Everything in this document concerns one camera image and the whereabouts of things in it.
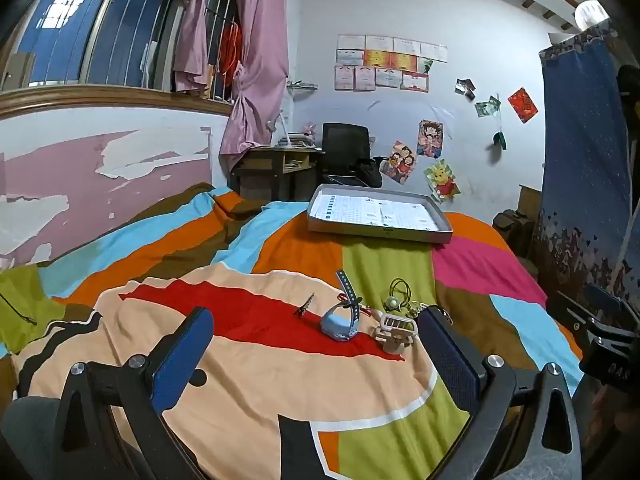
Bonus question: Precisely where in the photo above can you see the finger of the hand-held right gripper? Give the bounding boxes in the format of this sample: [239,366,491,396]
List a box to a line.
[546,291,603,348]
[584,283,637,322]

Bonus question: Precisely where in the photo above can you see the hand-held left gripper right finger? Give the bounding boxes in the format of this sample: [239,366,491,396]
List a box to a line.
[417,305,583,480]

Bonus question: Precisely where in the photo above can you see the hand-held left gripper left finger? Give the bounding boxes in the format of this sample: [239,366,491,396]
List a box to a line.
[52,306,215,480]

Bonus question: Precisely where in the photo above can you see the silver keychain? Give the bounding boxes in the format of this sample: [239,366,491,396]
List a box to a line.
[404,300,453,326]

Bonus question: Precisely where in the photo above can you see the light blue smart watch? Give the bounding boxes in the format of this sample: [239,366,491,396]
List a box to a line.
[320,270,362,343]

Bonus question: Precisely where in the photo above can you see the grey cardboard tray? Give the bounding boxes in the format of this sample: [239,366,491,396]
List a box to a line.
[306,183,454,246]

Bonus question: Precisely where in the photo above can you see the colourful striped blanket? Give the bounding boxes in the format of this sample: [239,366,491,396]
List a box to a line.
[0,182,583,480]

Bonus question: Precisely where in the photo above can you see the dark floor bag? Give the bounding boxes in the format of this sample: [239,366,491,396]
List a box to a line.
[492,208,539,261]

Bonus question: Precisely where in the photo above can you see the brown cardboard box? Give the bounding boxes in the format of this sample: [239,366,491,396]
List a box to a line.
[517,185,543,221]

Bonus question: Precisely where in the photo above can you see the blue printed curtain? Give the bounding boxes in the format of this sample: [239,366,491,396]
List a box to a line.
[531,20,640,313]

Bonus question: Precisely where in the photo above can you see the yellow bear poster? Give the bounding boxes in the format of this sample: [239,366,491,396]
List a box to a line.
[424,159,461,202]

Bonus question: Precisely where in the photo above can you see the cartoon family poster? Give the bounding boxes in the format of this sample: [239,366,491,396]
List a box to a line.
[378,141,418,185]

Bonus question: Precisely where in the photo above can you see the dark wooden desk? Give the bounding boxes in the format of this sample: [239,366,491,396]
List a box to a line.
[232,145,323,203]

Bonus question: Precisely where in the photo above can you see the black bag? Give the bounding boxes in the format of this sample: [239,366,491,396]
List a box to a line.
[350,156,384,190]

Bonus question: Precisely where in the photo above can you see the cartoon boy poster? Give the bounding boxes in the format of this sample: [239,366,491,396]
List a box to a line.
[416,120,446,158]

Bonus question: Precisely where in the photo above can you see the black office chair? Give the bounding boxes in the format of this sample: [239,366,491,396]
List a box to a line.
[317,122,374,186]

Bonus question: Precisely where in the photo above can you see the stack of books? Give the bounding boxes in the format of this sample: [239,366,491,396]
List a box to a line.
[277,132,322,151]

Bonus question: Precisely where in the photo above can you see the white desk lamp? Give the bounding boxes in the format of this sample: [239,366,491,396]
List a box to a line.
[267,110,294,147]

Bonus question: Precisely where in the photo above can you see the wooden window sill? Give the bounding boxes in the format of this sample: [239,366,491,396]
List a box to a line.
[0,85,236,121]

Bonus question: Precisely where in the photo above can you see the white ceiling lamp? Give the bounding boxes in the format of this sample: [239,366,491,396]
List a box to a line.
[572,0,611,31]

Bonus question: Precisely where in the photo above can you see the pink curtain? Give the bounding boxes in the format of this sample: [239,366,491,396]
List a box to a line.
[160,0,215,96]
[219,0,291,158]

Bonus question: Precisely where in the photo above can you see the orange hanging cloth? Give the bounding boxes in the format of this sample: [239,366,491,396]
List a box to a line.
[220,25,244,79]

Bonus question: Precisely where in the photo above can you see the metal window grille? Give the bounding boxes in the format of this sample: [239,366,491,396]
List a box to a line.
[0,0,241,106]

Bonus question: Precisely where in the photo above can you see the black cable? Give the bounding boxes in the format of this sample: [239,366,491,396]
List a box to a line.
[0,292,38,326]

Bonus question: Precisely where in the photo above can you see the red paper wall decoration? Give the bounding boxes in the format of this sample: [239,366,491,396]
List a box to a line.
[507,87,539,124]

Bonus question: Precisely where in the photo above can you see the green wall photo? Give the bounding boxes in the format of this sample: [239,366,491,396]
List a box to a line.
[475,95,502,118]

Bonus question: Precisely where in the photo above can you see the group of wall certificates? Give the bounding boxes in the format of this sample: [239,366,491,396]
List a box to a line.
[334,34,449,94]

